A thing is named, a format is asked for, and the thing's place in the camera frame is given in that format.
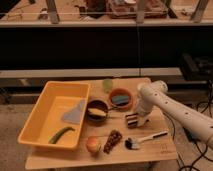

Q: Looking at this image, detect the striped black red eraser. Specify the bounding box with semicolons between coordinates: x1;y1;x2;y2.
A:
125;113;138;128

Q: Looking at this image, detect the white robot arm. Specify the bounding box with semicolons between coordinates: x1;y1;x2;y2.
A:
135;81;213;150

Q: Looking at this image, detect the terracotta orange bowl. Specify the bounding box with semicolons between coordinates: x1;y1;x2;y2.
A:
108;88;133;110

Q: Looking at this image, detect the teal sponge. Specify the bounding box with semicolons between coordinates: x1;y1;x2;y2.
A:
111;95;129;105

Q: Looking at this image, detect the wooden table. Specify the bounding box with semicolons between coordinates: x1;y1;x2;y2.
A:
24;77;179;171

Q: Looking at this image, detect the yellow food piece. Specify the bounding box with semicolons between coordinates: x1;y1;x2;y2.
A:
88;108;106;117

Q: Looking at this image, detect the dark brown bowl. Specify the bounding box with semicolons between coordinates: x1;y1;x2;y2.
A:
86;100;108;123

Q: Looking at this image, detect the light green cup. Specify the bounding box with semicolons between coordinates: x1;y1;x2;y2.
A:
102;79;113;93

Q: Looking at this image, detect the red yellow apple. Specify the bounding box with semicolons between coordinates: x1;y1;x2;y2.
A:
86;136;101;154

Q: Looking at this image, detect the grey blue cloth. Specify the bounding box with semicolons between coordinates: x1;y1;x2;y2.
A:
61;99;85;124

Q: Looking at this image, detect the green pepper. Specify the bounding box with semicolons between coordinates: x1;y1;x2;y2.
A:
48;127;75;144

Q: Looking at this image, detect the yellow plastic bin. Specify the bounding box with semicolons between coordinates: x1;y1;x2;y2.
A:
18;81;90;150

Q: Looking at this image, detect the white handled black brush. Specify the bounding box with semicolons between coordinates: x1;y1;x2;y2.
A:
125;131;168;150

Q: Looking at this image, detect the black cable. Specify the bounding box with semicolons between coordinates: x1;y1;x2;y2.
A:
163;79;213;171

